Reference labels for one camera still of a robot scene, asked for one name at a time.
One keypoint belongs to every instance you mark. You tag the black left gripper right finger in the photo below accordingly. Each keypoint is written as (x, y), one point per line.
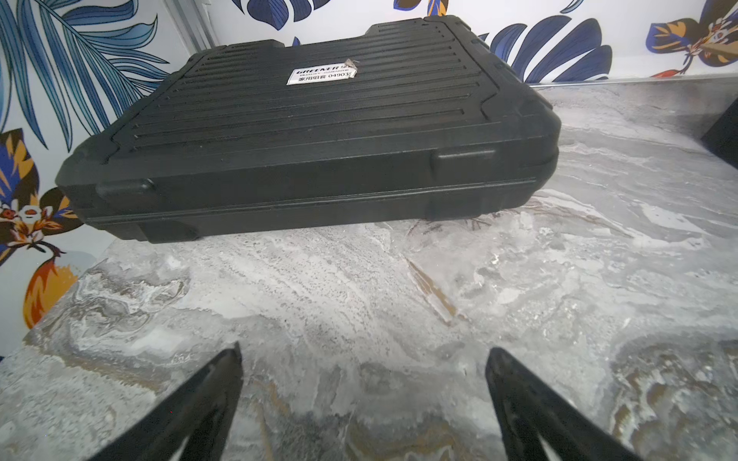
(530, 412)

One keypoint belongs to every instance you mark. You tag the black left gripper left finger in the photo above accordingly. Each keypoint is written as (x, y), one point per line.
(193, 423)

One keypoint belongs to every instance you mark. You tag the black plastic tool case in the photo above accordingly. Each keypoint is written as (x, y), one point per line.
(415, 119)

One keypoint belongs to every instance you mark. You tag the small black box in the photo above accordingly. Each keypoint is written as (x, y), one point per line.
(721, 139)

